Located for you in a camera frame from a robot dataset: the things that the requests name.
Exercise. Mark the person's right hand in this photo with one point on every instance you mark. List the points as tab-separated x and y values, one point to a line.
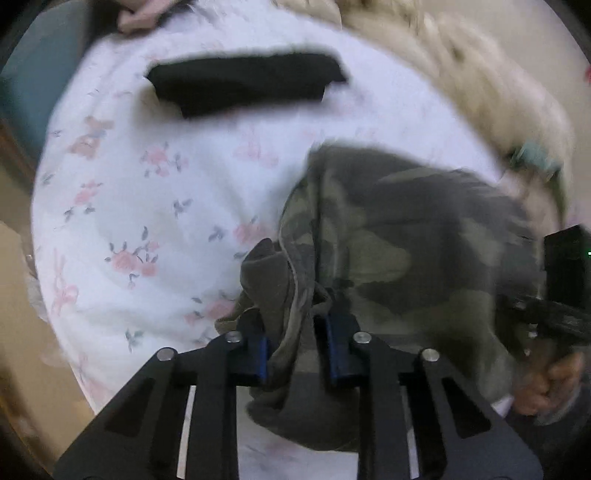
549	378

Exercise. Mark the black folded cloth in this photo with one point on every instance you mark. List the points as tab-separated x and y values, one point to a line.
244	78

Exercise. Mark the cream quilt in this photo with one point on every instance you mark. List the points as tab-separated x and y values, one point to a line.
461	69

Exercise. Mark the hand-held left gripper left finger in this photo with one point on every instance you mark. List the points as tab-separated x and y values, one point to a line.
261	360

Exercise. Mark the camouflage pants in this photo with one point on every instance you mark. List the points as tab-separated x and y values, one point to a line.
392	240

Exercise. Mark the pink jacket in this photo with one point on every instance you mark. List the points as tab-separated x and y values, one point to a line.
138	16

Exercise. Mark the white floral bedsheet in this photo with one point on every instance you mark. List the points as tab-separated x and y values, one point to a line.
161	207

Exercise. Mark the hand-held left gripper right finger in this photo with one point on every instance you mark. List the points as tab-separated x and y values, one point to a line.
334	355

